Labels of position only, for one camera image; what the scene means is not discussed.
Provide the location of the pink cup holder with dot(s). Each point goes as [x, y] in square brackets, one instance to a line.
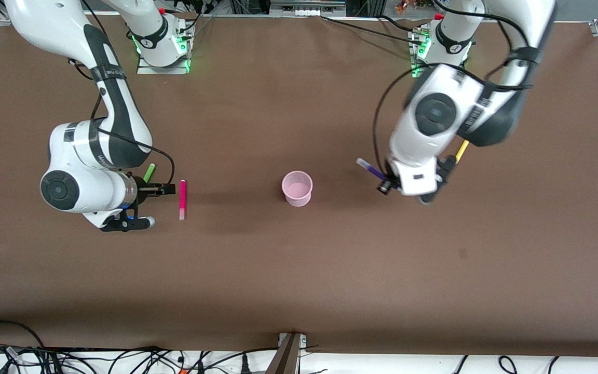
[297, 188]

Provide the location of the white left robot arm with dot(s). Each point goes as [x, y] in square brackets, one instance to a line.
[434, 111]

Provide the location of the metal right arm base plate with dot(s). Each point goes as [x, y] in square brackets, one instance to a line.
[164, 70]

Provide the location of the green pen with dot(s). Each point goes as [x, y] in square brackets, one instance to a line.
[149, 172]

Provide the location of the purple pen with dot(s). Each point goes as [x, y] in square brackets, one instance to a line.
[369, 167]

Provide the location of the silver metal table bracket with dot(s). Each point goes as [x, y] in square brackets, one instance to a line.
[303, 340]

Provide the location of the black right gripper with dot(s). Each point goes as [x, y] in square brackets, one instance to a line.
[145, 189]

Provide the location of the pink pen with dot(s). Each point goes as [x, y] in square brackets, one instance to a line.
[182, 200]

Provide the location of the grey power strip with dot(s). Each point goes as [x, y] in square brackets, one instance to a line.
[307, 9]

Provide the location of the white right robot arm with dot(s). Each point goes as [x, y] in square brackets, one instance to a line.
[81, 182]

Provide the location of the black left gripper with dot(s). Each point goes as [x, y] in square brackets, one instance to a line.
[388, 185]

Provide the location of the yellow pen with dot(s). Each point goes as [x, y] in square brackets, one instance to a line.
[462, 150]

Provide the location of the grey metal camera post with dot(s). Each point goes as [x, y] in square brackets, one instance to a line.
[284, 358]

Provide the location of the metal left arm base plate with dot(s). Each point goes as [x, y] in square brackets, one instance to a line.
[416, 72]

